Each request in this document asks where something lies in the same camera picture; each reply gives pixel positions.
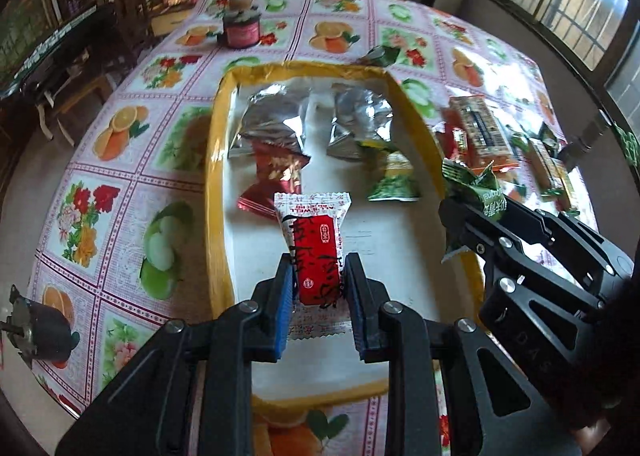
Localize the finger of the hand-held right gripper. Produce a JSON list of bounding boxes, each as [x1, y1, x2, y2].
[[439, 197, 610, 288], [445, 231, 608, 389]]

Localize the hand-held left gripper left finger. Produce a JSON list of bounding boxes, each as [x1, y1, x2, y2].
[[55, 253, 296, 456]]

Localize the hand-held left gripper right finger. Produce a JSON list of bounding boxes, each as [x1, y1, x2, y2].
[[342, 252, 583, 456]]

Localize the white red snack packet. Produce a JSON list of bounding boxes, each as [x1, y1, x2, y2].
[[274, 191, 351, 337]]

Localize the yellow rimmed cardboard tray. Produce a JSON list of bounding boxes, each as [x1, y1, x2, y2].
[[204, 61, 483, 407]]

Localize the black flashlight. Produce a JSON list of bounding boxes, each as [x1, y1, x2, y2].
[[557, 111, 613, 172]]

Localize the green patterned cloth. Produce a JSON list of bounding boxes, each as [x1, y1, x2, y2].
[[612, 123, 640, 172]]

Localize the green yellow snack packet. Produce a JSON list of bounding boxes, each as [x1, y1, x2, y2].
[[357, 138, 423, 202]]

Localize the dark metal device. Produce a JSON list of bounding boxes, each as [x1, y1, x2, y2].
[[0, 283, 81, 369]]

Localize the red jar with dark lid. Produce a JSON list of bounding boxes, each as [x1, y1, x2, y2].
[[216, 0, 263, 49]]

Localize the dark mahjong table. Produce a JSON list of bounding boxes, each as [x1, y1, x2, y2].
[[0, 1, 116, 102]]

